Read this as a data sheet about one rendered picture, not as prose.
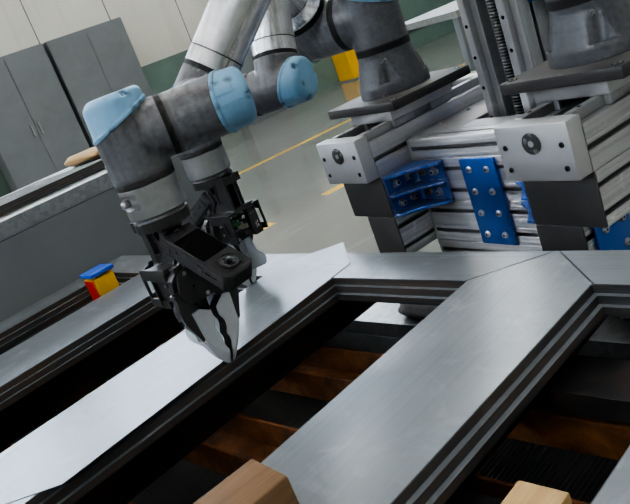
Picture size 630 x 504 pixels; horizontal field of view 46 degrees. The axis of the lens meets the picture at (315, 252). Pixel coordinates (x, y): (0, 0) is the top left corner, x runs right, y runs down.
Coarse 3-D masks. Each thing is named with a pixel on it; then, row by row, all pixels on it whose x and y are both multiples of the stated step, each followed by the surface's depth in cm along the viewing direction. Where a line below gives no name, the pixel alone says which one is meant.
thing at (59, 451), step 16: (48, 432) 104; (64, 432) 102; (80, 432) 100; (16, 448) 102; (32, 448) 100; (48, 448) 99; (64, 448) 97; (80, 448) 95; (96, 448) 94; (32, 464) 96; (48, 464) 94; (64, 464) 93; (80, 464) 91; (64, 480) 89
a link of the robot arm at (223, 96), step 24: (216, 72) 89; (240, 72) 89; (168, 96) 87; (192, 96) 87; (216, 96) 87; (240, 96) 88; (168, 120) 86; (192, 120) 87; (216, 120) 88; (240, 120) 89; (192, 144) 89
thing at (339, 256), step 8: (304, 256) 136; (312, 256) 135; (320, 256) 133; (328, 256) 131; (336, 256) 130; (344, 256) 128; (280, 264) 137; (288, 264) 135; (296, 264) 134; (304, 264) 132; (312, 264) 130; (320, 264) 129
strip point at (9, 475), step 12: (0, 468) 98; (12, 468) 97; (24, 468) 96; (0, 480) 95; (12, 480) 94; (24, 480) 93; (36, 480) 91; (48, 480) 90; (0, 492) 92; (12, 492) 91; (24, 492) 90; (36, 492) 88
